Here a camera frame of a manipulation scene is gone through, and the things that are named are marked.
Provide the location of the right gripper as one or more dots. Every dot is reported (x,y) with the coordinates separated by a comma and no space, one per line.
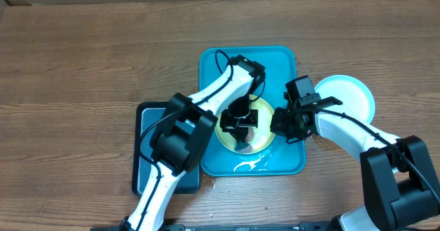
(281,130)

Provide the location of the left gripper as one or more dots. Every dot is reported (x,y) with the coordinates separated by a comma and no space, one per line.
(229,126)

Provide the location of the orange green sponge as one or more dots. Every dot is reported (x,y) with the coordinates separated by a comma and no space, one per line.
(243,145)

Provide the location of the yellow plate with blue stain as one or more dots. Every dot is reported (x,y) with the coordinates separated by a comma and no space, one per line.
(262,134)

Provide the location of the light blue plate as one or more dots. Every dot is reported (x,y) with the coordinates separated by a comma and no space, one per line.
(354,94)

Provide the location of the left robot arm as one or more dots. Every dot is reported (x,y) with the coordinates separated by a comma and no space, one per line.
(181,136)

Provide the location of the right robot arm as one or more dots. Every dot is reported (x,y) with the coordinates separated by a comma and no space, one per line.
(399,183)

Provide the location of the teal plastic tray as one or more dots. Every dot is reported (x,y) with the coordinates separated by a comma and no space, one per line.
(267,158)

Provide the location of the black water tray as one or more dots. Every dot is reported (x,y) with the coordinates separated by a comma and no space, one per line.
(146,114)

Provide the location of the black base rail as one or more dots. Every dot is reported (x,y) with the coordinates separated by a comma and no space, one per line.
(302,226)

